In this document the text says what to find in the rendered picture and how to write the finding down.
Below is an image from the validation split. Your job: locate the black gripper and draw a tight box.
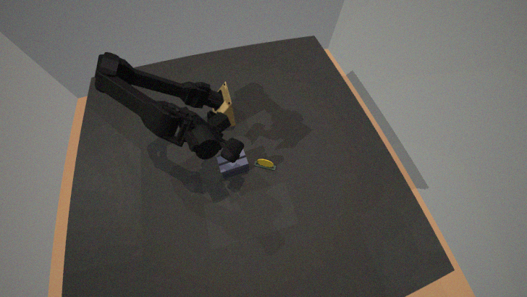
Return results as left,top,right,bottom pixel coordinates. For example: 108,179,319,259
208,124,244,163

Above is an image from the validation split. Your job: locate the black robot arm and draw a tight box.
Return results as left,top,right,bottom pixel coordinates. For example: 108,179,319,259
94,52,231,159

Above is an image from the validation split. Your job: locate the gold coin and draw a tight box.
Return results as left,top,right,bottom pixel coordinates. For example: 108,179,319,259
257,159,274,167

